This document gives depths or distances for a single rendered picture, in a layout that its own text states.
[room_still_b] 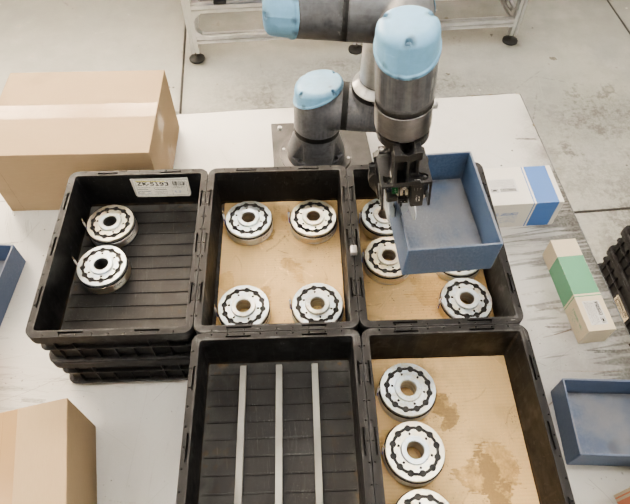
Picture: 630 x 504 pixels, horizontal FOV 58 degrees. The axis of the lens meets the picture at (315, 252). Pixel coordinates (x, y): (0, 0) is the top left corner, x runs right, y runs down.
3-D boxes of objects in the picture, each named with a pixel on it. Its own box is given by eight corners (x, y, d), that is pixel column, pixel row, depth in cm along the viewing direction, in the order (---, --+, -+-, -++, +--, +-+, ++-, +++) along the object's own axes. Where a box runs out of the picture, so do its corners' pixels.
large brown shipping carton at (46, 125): (179, 127, 164) (164, 69, 147) (167, 207, 147) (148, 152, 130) (40, 130, 163) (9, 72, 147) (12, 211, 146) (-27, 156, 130)
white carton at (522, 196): (537, 188, 150) (549, 165, 143) (551, 224, 144) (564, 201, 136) (463, 192, 150) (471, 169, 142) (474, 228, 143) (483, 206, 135)
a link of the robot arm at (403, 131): (371, 84, 74) (433, 76, 74) (371, 110, 78) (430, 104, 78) (378, 123, 70) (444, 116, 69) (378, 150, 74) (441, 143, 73)
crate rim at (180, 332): (74, 178, 125) (70, 171, 123) (210, 175, 125) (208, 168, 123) (28, 344, 102) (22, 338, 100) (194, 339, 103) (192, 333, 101)
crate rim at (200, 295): (210, 175, 125) (208, 168, 123) (345, 172, 126) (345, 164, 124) (194, 339, 103) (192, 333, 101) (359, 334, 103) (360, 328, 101)
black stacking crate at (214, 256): (217, 203, 133) (209, 170, 124) (342, 200, 134) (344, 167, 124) (204, 360, 111) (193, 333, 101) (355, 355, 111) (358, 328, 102)
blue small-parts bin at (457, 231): (381, 183, 103) (386, 155, 97) (461, 178, 104) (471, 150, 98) (401, 275, 92) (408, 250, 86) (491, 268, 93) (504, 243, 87)
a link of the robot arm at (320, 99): (295, 108, 147) (295, 62, 136) (347, 112, 147) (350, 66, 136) (290, 138, 140) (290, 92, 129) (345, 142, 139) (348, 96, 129)
